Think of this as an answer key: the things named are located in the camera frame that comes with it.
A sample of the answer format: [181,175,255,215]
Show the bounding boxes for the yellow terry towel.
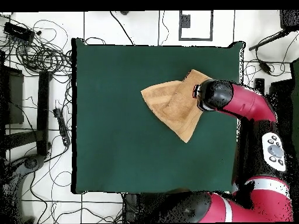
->
[140,69,213,144]

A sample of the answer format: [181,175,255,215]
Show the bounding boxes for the black flat box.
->
[0,65,25,125]
[268,78,294,99]

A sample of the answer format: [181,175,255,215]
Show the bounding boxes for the black stand bar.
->
[36,71,53,156]
[253,78,265,95]

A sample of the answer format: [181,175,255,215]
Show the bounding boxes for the dark grey square plate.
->
[179,14,192,29]

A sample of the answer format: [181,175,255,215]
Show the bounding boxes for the black power adapter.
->
[258,59,272,75]

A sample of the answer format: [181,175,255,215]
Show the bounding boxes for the black boom pole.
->
[248,29,291,51]

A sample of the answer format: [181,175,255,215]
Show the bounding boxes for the dark green table cloth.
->
[71,37,246,195]

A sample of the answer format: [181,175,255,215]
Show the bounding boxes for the dark green hanging cloth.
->
[289,58,299,164]

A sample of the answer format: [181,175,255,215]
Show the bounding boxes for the black speckled box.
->
[279,9,299,30]

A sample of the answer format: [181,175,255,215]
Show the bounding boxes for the black power strip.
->
[53,107,71,147]

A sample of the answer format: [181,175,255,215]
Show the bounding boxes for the black tripod base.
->
[0,153,46,223]

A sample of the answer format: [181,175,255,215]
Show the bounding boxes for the black network box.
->
[3,21,36,43]

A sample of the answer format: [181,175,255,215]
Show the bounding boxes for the grey floor tape frame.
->
[179,9,214,42]

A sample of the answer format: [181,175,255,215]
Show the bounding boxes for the black floor cable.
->
[109,10,135,46]

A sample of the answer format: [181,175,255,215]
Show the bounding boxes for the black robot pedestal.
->
[122,192,145,223]

